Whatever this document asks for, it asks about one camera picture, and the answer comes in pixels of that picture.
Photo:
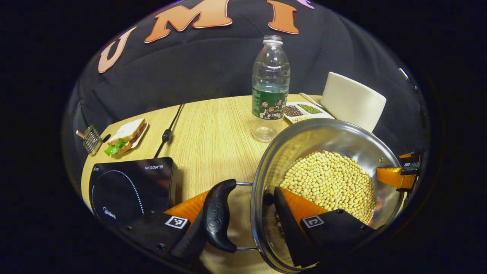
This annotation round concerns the pile of yellow soybeans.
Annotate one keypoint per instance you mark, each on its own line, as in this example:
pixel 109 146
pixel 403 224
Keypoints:
pixel 327 179

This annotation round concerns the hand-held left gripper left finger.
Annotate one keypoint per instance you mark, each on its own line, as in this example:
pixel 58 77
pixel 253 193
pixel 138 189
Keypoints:
pixel 179 238

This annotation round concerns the white toaster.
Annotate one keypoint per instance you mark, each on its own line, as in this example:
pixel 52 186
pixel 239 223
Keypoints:
pixel 352 101

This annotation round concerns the white divided dish with beans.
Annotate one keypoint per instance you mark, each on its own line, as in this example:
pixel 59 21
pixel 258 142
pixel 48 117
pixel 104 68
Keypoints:
pixel 304 110

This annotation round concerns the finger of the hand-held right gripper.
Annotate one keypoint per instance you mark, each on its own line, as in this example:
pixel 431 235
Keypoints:
pixel 392 177
pixel 409 155

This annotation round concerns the sandwich with lettuce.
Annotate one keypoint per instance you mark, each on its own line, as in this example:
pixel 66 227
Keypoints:
pixel 125 135

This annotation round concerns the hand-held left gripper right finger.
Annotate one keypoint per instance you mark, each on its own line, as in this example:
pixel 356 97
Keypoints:
pixel 289 228

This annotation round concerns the black induction cooktop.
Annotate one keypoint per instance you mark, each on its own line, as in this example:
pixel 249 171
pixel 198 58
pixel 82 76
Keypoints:
pixel 129 186

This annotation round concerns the clear plastic water bottle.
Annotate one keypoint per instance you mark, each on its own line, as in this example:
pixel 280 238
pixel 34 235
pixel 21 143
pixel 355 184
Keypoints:
pixel 270 76

